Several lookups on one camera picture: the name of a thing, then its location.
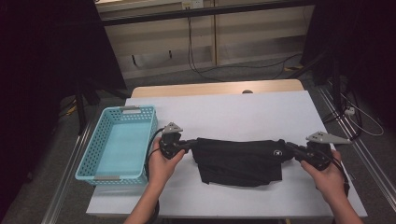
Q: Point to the round table grommet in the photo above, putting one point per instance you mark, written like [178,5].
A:
[247,91]

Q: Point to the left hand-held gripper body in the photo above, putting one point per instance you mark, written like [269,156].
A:
[171,146]

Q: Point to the person's right hand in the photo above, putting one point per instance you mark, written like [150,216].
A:
[330,182]

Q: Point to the aluminium floor rail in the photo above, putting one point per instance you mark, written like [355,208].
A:
[67,177]
[367,155]

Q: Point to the black metal stand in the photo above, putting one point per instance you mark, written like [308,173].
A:
[336,84]
[81,112]

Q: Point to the light wooden table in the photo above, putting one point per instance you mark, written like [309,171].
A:
[202,88]

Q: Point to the black curtain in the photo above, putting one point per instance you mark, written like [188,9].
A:
[367,46]
[46,62]

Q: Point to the white wall socket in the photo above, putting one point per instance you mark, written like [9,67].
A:
[193,3]

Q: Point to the light blue plastic basket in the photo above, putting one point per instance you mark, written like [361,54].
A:
[121,149]

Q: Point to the black crossbar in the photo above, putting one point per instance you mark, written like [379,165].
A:
[199,11]

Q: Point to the yellow floor tape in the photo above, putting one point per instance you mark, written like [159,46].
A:
[71,109]

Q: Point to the white power plug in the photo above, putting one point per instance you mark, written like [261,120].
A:
[350,111]

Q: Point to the person's left hand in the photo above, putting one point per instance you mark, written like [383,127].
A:
[162,169]

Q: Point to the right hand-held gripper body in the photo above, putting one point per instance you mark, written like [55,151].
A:
[317,155]

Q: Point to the beige cabinet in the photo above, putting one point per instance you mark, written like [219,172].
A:
[249,31]

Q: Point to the black shorts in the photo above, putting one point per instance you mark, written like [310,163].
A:
[236,161]

